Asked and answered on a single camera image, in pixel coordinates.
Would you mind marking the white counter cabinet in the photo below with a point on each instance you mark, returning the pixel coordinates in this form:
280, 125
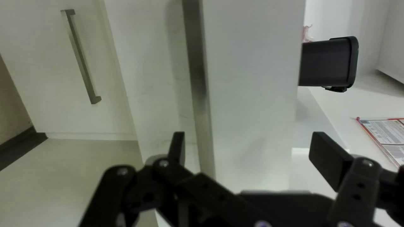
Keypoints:
41, 84

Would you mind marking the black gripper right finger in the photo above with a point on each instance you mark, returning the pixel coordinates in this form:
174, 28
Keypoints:
361, 193

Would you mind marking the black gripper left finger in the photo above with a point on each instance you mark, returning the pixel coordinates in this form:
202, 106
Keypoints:
197, 193

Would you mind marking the large colourful wall poster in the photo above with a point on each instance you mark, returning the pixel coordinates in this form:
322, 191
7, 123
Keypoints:
388, 134

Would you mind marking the black plastic bin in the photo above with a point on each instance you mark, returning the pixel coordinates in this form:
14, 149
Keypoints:
325, 63

